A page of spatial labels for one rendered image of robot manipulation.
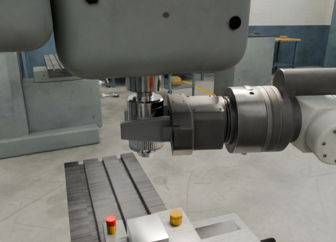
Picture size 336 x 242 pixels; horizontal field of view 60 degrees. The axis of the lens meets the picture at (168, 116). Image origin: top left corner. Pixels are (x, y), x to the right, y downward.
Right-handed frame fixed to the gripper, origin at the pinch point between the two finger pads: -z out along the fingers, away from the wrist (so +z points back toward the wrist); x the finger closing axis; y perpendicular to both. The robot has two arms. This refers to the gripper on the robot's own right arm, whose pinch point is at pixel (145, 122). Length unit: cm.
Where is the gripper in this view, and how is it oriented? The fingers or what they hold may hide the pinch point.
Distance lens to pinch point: 38.3
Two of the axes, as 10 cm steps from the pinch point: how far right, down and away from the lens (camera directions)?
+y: 0.1, 9.5, 3.2
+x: 0.6, 3.1, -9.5
